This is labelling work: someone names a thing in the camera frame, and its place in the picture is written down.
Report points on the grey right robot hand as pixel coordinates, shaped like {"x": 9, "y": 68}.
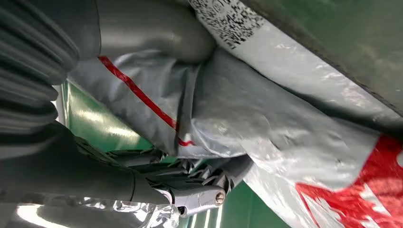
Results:
{"x": 151, "y": 28}

